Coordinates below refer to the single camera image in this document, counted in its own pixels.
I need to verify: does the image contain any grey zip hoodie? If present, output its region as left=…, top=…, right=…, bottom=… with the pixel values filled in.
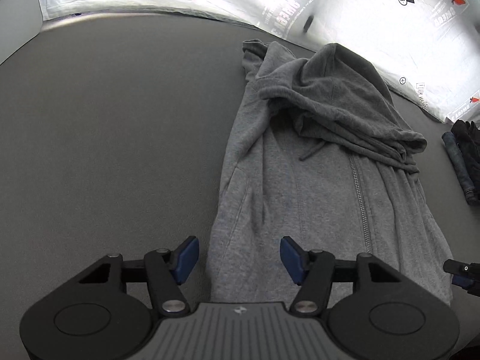
left=207, top=40, right=452, bottom=303

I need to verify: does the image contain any white side panel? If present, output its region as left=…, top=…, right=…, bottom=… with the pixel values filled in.
left=1, top=0, right=43, bottom=63

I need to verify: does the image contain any black folded garment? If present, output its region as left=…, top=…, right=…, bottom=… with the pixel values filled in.
left=451, top=120, right=480, bottom=190

